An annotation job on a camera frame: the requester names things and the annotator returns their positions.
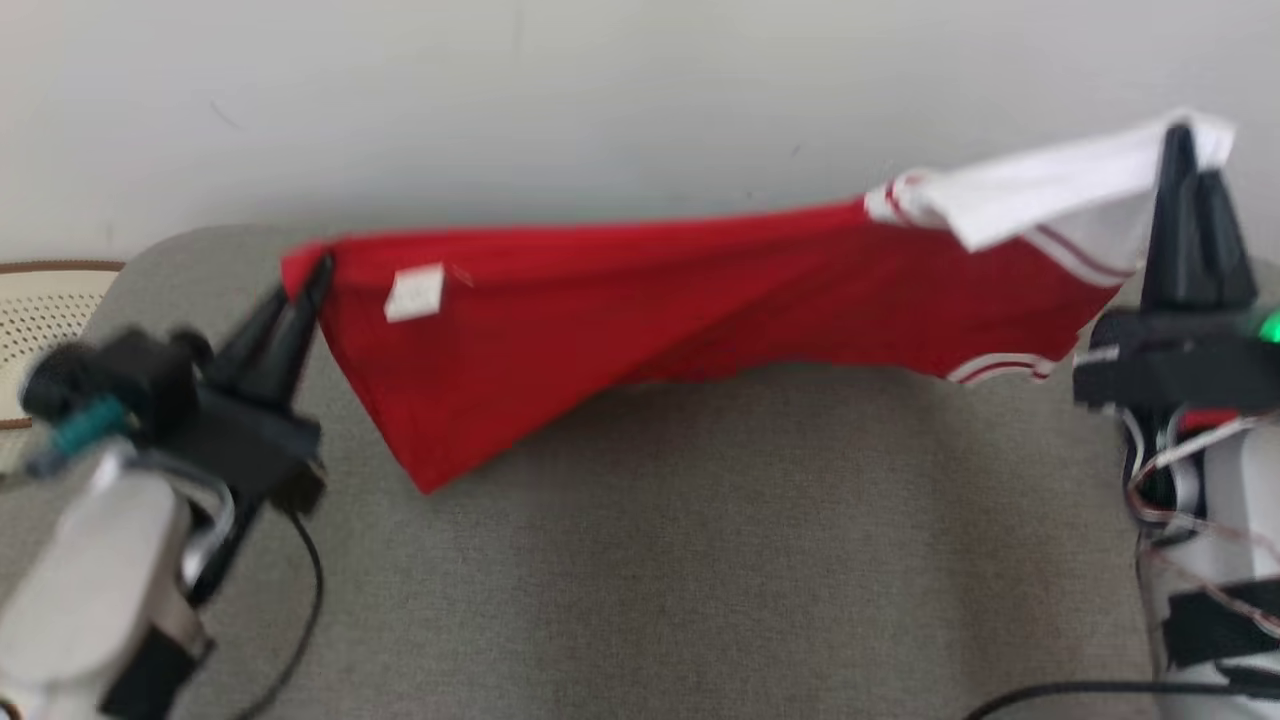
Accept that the left thin black gripper cable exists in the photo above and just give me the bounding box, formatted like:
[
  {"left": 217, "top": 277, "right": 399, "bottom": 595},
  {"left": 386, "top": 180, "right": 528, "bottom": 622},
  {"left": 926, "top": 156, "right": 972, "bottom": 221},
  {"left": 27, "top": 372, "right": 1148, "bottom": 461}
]
[{"left": 235, "top": 505, "right": 326, "bottom": 720}]

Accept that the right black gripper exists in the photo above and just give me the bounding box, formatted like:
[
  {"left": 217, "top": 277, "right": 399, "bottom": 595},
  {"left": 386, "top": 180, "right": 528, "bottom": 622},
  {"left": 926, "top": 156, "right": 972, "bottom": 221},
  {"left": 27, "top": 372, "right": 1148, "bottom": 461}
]
[{"left": 1072, "top": 125, "right": 1280, "bottom": 416}]

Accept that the red white striped-trim shirt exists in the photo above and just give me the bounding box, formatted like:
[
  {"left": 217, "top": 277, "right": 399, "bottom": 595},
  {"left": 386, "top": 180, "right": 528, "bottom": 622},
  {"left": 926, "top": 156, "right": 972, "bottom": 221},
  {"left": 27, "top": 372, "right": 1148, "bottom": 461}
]
[{"left": 280, "top": 108, "right": 1238, "bottom": 496}]

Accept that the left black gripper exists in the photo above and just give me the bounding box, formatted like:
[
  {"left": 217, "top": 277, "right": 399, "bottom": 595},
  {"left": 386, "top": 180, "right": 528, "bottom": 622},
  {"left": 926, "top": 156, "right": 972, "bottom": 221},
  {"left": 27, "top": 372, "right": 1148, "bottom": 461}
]
[{"left": 165, "top": 252, "right": 334, "bottom": 516}]

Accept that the left teal cable connector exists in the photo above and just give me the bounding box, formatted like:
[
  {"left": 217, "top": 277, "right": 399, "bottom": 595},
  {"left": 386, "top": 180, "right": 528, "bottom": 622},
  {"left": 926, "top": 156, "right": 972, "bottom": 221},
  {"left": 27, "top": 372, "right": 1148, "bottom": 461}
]
[{"left": 25, "top": 395, "right": 136, "bottom": 479}]

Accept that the cream perforated laundry basket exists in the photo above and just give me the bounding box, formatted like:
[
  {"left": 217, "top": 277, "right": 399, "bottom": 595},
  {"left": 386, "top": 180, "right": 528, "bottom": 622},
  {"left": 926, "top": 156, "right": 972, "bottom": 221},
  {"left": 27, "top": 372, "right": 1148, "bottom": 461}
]
[{"left": 0, "top": 260, "right": 126, "bottom": 431}]

